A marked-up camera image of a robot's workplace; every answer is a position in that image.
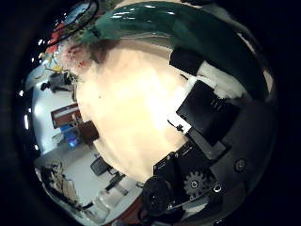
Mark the small brown box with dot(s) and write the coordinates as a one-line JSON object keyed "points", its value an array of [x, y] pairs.
{"points": [[89, 132]]}

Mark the dark red framed cabinet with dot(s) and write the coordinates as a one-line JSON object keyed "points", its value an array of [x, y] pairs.
{"points": [[65, 116]]}

